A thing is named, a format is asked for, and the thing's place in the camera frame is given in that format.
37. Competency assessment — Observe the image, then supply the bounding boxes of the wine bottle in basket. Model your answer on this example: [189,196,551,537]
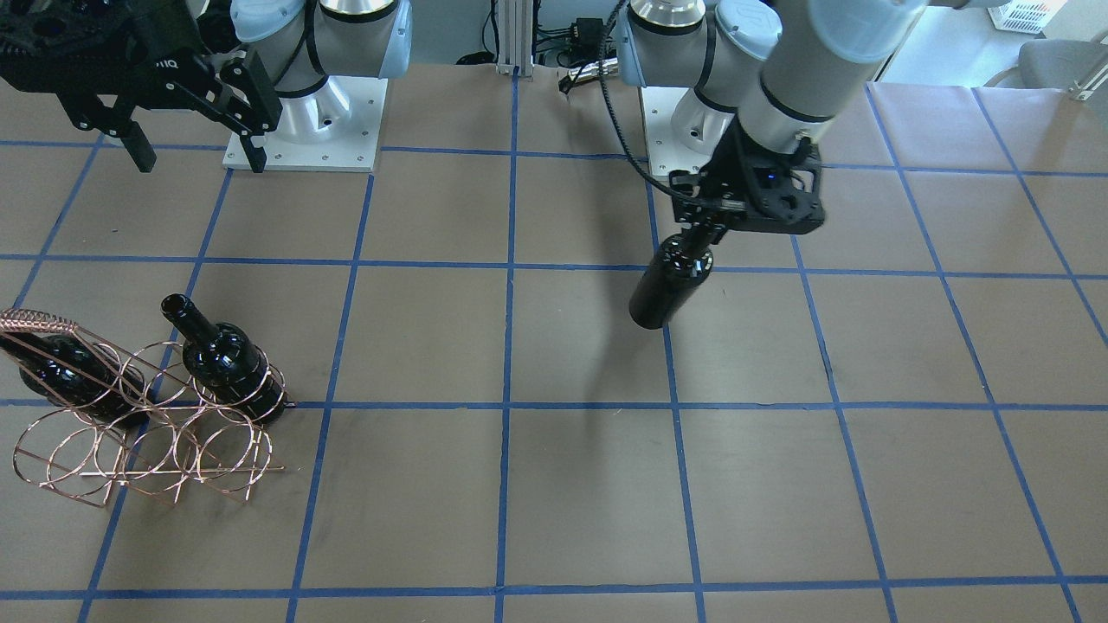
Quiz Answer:
[161,294,286,427]
[1,331,148,430]

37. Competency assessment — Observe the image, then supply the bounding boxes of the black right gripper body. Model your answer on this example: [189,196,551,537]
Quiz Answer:
[3,1,213,113]

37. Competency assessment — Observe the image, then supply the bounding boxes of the wine bottle in basket far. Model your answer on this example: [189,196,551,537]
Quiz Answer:
[1,331,148,430]

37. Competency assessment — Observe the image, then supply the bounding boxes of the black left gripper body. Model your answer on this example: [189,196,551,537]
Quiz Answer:
[668,121,825,235]

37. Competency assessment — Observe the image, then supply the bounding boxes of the wine bottle in basket near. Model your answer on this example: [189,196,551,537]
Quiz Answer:
[161,294,286,427]

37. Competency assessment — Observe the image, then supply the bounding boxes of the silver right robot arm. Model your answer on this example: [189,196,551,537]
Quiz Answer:
[3,1,412,173]

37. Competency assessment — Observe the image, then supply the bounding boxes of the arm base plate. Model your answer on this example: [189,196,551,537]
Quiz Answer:
[640,86,735,182]
[248,76,390,173]

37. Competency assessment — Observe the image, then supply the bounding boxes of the dark glass wine bottle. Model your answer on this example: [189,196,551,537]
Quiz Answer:
[628,223,725,330]

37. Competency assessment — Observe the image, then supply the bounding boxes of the copper wire wine basket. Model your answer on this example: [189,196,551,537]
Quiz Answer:
[3,308,293,508]

